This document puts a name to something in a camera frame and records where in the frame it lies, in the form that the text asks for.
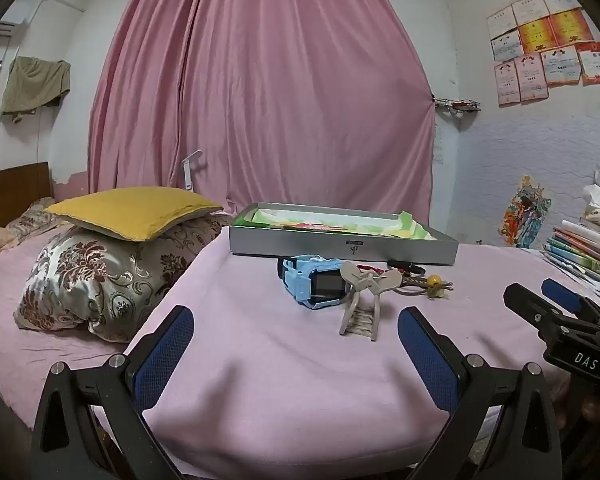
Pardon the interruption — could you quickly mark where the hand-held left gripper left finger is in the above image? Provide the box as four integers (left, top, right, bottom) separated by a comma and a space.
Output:
30, 305, 196, 480

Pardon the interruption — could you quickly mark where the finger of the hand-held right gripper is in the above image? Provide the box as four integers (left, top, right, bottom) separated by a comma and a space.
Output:
541, 278, 600, 328
503, 283, 600, 356

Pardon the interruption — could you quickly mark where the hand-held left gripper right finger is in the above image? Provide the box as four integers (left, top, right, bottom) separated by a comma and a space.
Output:
397, 306, 563, 480

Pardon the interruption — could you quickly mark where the brown hair tie yellow bead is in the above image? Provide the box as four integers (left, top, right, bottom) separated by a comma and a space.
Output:
395, 272, 453, 301

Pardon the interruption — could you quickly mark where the black cord with clip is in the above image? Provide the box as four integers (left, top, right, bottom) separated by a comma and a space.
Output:
387, 258, 426, 276

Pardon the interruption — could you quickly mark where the beige hair claw clip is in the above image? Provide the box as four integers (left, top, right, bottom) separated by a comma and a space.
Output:
338, 260, 403, 342

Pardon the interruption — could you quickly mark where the blue smartwatch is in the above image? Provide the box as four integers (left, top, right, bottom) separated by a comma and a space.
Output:
277, 255, 361, 310

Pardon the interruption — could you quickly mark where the grey shallow box tray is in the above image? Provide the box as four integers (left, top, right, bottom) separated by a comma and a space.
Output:
228, 202, 459, 267

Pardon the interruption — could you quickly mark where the stack of books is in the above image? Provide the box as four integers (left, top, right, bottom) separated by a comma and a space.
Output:
537, 217, 600, 301

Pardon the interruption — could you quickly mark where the floral satin pillow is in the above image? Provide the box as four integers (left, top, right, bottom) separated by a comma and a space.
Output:
13, 215, 231, 343

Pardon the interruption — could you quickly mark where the yellow pillow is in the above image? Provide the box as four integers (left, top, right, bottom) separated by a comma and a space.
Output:
44, 186, 224, 242

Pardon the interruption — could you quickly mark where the painted paper sheet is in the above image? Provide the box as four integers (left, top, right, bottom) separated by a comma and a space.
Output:
232, 205, 438, 241

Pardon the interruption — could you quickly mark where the white folding lamp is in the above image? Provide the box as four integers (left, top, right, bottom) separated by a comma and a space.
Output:
181, 150, 203, 192

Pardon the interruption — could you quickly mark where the beige quilt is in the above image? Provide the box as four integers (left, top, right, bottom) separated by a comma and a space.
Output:
0, 197, 63, 267

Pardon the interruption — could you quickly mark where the wooden headboard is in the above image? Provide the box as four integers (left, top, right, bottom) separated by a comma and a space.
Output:
0, 161, 53, 236

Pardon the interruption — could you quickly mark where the pink curtain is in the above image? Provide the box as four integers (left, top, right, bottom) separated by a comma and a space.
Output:
87, 0, 438, 211

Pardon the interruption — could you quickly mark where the green hanging cloth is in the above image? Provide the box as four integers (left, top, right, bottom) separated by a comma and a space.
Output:
0, 56, 72, 123

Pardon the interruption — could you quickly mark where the colourful wall poster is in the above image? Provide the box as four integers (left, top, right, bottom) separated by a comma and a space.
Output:
500, 175, 553, 250

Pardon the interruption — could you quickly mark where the wire wall rack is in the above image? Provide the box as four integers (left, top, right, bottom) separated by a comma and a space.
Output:
432, 96, 481, 118

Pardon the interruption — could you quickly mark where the group of wall certificates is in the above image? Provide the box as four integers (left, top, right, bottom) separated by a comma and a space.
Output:
486, 0, 600, 107

